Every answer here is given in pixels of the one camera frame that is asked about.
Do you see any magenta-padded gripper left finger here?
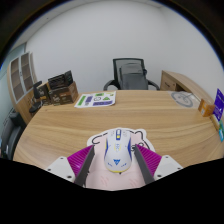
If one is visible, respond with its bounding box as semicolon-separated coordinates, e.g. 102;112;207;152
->
45;144;97;188

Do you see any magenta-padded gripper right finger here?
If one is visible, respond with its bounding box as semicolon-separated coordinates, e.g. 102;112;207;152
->
133;143;184;185

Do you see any white blue computer mouse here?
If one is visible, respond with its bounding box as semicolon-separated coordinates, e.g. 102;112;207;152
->
103;127;133;174

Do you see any pink cloud-shaped mouse pad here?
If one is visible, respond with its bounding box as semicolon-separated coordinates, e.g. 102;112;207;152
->
83;127;157;192

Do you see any printed paper sheet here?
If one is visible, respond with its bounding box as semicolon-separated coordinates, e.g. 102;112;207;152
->
73;90;117;109

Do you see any wide brown cardboard box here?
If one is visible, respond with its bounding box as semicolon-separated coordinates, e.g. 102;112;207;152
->
48;81;80;106

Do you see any round white disc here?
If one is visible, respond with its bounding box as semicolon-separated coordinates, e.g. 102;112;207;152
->
170;91;194;108

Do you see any black leather sofa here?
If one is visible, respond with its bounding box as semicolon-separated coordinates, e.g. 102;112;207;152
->
0;109;24;161

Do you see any small orange wooden box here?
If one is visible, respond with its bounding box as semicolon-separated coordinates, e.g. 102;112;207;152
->
197;98;216;118

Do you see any small black office chair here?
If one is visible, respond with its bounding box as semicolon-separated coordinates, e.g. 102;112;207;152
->
28;80;44;114

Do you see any black box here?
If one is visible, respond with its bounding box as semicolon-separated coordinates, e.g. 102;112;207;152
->
47;69;74;90

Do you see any wooden side cabinet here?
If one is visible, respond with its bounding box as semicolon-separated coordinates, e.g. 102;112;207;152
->
159;69;214;104

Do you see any black mesh office chair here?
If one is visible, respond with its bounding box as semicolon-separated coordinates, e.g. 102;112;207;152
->
102;57;161;92

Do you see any purple sign card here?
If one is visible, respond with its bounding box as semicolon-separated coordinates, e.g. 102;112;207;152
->
213;88;224;123

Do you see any wooden shelf unit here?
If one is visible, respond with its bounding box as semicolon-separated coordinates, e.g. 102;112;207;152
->
6;51;38;124

